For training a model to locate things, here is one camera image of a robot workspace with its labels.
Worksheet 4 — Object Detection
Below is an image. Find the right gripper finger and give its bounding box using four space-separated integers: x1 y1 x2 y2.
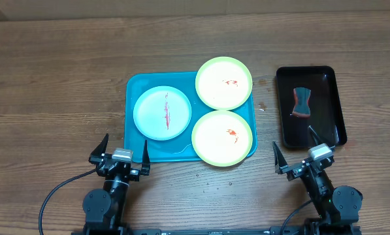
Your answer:
308 125 335 150
272 142 288 173

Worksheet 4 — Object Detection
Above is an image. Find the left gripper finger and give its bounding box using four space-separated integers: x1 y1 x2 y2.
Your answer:
140 140 150 176
90 133 109 157

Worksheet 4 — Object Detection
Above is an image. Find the orange and dark sponge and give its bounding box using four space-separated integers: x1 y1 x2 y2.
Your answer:
291 87 311 118

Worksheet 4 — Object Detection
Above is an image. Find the light blue plate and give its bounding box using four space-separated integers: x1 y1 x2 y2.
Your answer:
133 86 191 140

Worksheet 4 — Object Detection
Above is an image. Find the yellow-green plate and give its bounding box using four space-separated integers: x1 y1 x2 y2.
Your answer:
191 110 253 167
195 56 253 110

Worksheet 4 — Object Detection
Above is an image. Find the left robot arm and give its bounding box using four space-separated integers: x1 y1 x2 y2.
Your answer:
82 135 150 235

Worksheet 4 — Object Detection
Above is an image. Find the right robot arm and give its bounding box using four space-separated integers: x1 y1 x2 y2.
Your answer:
270 127 363 235

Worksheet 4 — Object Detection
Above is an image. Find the teal plastic tray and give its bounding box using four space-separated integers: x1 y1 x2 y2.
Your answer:
124 72 257 163

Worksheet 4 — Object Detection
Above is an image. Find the black rectangular tray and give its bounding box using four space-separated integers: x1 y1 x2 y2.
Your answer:
276 66 347 148

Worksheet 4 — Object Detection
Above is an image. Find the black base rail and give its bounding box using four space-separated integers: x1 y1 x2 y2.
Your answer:
71 225 362 235

